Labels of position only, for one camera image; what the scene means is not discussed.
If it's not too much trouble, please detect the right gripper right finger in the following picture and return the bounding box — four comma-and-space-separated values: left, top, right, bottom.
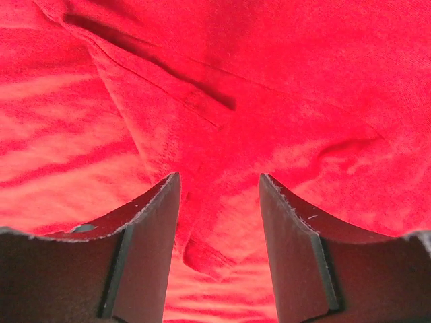
259, 174, 430, 322

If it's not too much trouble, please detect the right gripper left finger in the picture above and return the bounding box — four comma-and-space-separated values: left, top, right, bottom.
1, 173, 181, 322

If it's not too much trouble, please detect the red t shirt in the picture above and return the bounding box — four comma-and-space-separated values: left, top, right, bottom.
1, 1, 430, 322

